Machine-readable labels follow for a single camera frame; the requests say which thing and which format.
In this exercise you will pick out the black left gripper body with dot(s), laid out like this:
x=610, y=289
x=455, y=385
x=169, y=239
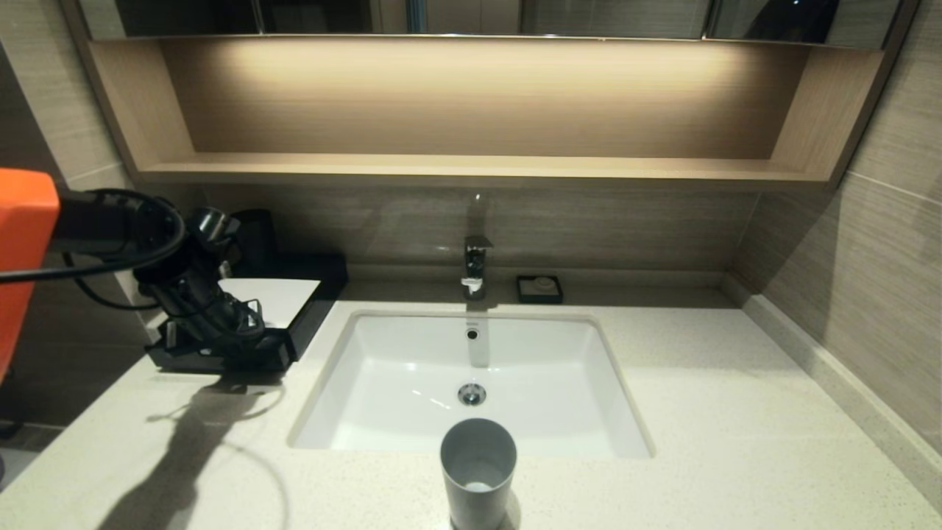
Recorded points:
x=217, y=324

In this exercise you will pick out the black box drawer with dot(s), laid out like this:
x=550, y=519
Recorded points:
x=191, y=362

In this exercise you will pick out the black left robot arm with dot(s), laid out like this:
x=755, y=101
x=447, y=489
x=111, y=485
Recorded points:
x=110, y=228

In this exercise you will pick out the black tray box white lid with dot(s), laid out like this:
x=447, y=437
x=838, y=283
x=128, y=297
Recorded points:
x=294, y=294

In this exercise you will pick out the black cylindrical cup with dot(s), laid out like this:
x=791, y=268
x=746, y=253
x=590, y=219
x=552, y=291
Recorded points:
x=257, y=243

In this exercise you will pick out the white ceramic sink basin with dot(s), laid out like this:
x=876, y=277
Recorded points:
x=397, y=397

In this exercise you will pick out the chrome sink drain stopper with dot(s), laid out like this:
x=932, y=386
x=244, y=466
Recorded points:
x=472, y=394

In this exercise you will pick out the chrome sink faucet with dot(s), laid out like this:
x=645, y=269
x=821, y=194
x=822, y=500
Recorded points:
x=476, y=265

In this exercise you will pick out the grey tumbler cup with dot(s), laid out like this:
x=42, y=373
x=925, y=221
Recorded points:
x=478, y=456

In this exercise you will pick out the black soap dish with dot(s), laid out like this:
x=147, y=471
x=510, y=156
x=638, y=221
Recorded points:
x=524, y=294

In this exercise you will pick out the beige soap bar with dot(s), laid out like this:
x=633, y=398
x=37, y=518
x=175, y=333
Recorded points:
x=544, y=283

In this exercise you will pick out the mirror cabinet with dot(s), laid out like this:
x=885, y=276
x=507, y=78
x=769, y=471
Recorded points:
x=589, y=18

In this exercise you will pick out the beige stone backsplash strip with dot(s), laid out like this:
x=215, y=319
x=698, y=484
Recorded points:
x=831, y=383

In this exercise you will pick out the wooden wall shelf niche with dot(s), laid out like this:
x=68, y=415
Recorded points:
x=471, y=169

